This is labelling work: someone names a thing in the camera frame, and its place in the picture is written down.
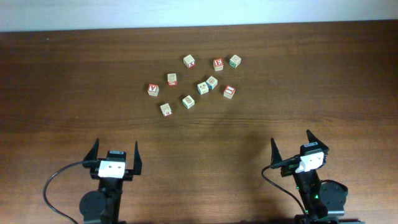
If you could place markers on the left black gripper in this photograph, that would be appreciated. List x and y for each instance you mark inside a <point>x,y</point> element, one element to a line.
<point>135,168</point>

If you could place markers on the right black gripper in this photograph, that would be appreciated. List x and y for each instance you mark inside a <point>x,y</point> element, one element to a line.
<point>289,168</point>

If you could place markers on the wooden block red edge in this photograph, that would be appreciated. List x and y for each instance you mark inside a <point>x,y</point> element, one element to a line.
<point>166,109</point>

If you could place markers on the red letter V block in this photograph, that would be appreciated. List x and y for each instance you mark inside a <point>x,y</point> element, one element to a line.
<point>153,89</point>

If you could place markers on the wooden block red bottom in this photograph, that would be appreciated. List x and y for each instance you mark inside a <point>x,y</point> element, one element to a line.
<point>172,79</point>

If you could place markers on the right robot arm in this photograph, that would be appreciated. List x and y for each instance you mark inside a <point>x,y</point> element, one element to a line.
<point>322,201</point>

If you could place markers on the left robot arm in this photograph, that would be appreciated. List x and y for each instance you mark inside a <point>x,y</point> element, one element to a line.
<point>102,206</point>

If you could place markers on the red letter I block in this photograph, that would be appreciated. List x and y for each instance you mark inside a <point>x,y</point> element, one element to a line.
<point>229,92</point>

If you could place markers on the wooden block pineapple picture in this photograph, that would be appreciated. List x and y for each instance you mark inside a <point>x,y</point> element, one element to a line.
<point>188,102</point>

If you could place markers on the wooden block shell picture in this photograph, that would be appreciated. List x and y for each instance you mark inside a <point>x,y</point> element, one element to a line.
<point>211,82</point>

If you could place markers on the wooden block green side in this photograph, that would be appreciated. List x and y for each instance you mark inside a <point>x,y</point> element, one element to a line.
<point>235,61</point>

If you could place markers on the wooden block blue S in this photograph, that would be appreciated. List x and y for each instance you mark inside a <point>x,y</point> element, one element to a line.
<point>202,88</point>

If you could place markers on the red letter E block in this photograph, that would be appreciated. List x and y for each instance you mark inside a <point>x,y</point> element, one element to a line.
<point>218,64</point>

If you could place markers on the wooden block red side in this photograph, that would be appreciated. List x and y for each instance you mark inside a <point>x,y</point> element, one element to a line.
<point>189,61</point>

